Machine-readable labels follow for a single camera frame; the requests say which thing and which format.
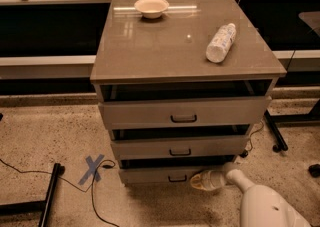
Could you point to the black stand leg right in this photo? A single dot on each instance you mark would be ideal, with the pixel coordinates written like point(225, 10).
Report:
point(280, 144)

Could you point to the black caster wheel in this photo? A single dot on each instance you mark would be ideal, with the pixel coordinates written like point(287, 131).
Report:
point(314, 170)

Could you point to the grey bottom drawer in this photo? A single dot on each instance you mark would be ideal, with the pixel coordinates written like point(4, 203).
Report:
point(169, 170)

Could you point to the black stand leg left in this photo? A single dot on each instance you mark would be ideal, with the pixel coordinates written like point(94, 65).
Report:
point(42, 206)

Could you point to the blue tape cross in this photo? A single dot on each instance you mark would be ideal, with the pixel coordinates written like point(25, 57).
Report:
point(91, 171)

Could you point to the white plastic bottle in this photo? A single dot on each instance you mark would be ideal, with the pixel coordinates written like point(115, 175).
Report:
point(221, 43)

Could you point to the grey drawer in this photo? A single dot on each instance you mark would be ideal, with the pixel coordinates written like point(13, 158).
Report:
point(179, 147)
point(169, 170)
point(183, 113)

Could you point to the white paper bowl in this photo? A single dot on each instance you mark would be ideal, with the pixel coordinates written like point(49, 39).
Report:
point(151, 9)

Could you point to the grey middle drawer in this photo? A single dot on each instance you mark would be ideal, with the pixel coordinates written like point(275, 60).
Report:
point(179, 147)

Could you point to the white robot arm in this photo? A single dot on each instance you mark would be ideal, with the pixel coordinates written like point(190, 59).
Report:
point(261, 206)

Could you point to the grey top drawer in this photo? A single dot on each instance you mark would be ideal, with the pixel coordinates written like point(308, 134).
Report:
point(183, 113)

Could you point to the grey drawer cabinet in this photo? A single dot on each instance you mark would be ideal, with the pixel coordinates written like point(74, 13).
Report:
point(165, 59)

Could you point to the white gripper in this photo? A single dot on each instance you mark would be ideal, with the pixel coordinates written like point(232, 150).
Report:
point(216, 179)

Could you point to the black stand leg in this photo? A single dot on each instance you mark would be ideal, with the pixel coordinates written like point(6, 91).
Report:
point(42, 206)
point(280, 144)

